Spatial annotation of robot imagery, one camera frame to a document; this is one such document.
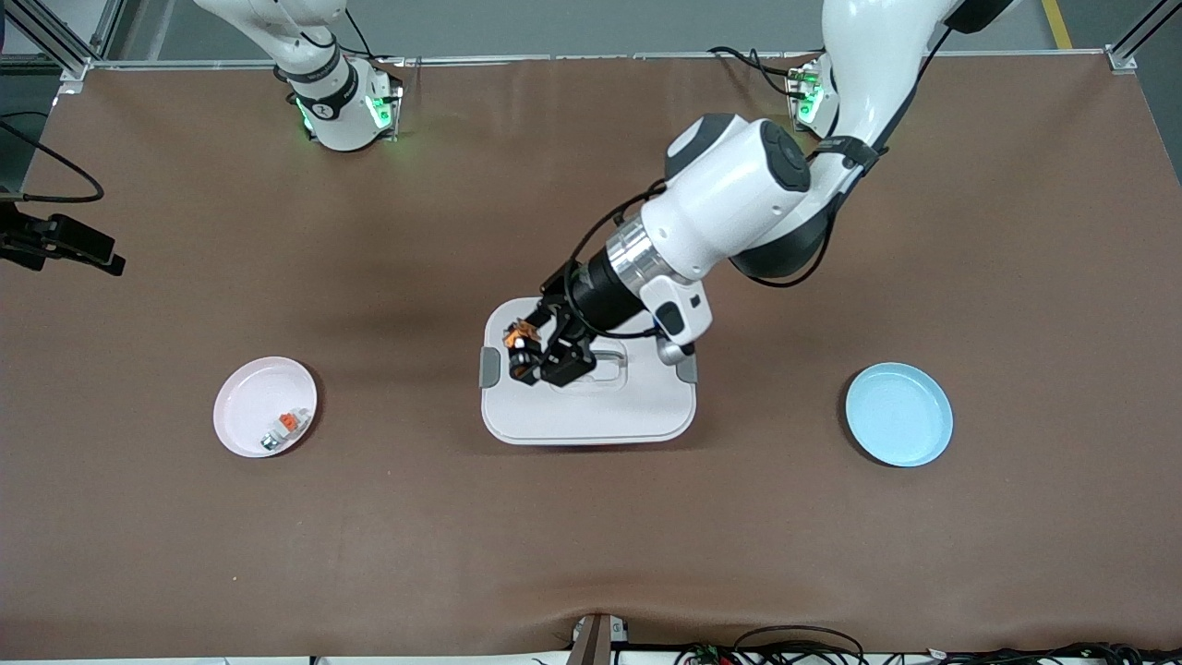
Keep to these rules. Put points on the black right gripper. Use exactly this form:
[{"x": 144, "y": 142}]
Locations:
[{"x": 8, "y": 219}]

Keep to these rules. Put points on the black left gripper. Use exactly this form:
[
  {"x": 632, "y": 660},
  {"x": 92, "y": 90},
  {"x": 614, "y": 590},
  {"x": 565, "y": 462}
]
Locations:
[{"x": 593, "y": 290}]

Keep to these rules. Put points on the orange black push-button switch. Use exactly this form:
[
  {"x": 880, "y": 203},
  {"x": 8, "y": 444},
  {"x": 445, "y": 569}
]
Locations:
[{"x": 519, "y": 334}]

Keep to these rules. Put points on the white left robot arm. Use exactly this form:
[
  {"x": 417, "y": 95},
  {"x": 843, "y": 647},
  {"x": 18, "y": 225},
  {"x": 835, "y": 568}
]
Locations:
[{"x": 739, "y": 194}]

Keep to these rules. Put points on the white lidded pink storage box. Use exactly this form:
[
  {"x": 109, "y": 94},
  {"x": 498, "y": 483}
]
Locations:
[{"x": 591, "y": 416}]

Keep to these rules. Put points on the brown table cover mat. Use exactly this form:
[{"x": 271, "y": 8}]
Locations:
[{"x": 591, "y": 536}]

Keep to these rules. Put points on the pink round plate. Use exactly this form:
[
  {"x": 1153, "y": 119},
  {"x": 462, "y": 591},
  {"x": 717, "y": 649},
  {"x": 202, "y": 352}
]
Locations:
[{"x": 249, "y": 406}]

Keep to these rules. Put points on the light blue round plate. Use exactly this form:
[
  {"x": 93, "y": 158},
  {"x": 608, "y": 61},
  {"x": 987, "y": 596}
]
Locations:
[{"x": 900, "y": 416}]

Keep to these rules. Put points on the aluminium frame post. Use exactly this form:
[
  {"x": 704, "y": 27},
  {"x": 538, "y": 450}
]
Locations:
[
  {"x": 1122, "y": 60},
  {"x": 74, "y": 69}
]

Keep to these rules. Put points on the brown metal camera mount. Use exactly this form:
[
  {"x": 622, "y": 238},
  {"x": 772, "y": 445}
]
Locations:
[{"x": 596, "y": 642}]

